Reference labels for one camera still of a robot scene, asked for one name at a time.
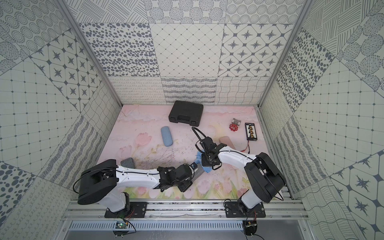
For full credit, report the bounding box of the blue microfiber cloth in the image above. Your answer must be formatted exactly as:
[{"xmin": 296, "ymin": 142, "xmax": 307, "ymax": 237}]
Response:
[{"xmin": 195, "ymin": 151, "xmax": 212, "ymax": 174}]

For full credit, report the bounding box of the grey felt eyeglass case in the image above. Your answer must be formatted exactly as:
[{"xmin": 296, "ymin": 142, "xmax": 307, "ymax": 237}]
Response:
[{"xmin": 192, "ymin": 163, "xmax": 205, "ymax": 182}]

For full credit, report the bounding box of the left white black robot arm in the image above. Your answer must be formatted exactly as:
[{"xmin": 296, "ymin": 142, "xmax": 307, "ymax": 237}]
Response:
[{"xmin": 78, "ymin": 160, "xmax": 198, "ymax": 213}]

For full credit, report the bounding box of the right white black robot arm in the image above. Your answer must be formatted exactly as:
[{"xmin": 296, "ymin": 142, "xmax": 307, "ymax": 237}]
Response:
[{"xmin": 196, "ymin": 137, "xmax": 286, "ymax": 212}]

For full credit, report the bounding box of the blue eyeglass case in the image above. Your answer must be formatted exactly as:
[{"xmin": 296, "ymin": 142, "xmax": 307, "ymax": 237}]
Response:
[{"xmin": 161, "ymin": 126, "xmax": 173, "ymax": 147}]

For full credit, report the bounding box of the black plastic tool case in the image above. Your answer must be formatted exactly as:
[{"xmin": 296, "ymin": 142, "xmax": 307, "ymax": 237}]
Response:
[{"xmin": 169, "ymin": 101, "xmax": 204, "ymax": 127}]

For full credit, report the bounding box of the dark grey eyeglass case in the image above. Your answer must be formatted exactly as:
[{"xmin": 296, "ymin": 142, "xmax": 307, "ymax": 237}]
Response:
[{"xmin": 120, "ymin": 158, "xmax": 135, "ymax": 169}]

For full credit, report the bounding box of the red valve handwheel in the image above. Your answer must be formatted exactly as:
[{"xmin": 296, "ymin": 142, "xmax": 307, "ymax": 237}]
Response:
[{"xmin": 229, "ymin": 123, "xmax": 238, "ymax": 132}]

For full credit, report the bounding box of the black box with brass parts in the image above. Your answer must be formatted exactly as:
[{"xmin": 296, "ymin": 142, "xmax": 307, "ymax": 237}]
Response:
[{"xmin": 245, "ymin": 123, "xmax": 258, "ymax": 141}]

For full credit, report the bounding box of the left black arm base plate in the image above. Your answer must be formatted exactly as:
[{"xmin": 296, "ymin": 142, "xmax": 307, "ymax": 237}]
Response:
[{"xmin": 104, "ymin": 202, "xmax": 148, "ymax": 219}]

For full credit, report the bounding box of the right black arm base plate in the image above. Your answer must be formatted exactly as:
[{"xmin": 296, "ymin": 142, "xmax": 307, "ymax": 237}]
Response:
[{"xmin": 223, "ymin": 200, "xmax": 266, "ymax": 218}]

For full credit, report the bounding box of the white slotted cable duct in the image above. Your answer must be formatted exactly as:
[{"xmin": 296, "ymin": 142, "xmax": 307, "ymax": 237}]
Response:
[{"xmin": 69, "ymin": 220, "xmax": 243, "ymax": 231}]

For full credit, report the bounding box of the aluminium mounting rail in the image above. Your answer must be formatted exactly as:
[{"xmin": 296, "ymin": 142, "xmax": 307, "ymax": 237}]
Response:
[{"xmin": 62, "ymin": 199, "xmax": 309, "ymax": 221}]

